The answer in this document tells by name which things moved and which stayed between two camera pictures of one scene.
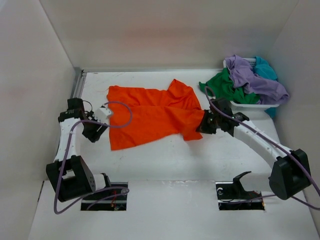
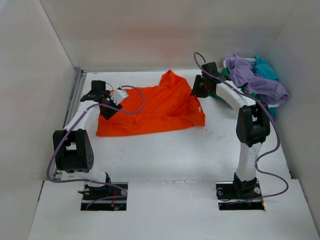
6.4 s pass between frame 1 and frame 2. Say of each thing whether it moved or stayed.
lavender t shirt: stayed
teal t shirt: stayed
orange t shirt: moved
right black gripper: moved
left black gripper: moved
